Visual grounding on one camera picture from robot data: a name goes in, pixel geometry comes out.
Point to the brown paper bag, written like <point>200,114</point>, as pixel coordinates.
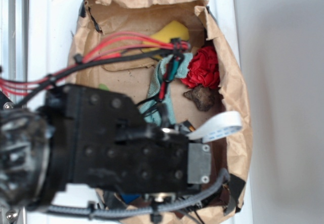
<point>100,18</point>

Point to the aluminium frame rail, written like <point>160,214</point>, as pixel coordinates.
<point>14,39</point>

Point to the black mounting bracket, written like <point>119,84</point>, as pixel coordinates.
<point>5,102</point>

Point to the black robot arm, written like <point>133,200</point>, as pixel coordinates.
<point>36,156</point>

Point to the light blue cloth rag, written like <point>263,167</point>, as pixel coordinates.
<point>155,84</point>

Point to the red crumpled paper flower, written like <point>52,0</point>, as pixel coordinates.
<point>203,69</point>

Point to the brown rock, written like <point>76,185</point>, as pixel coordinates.
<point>203,97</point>

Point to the blue rectangular block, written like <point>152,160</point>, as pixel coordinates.
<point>128,198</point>

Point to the yellow sponge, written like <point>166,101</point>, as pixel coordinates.
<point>172,30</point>

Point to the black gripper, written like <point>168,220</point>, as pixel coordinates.
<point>115,149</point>

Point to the green plush toy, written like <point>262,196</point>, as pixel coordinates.
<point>103,87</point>

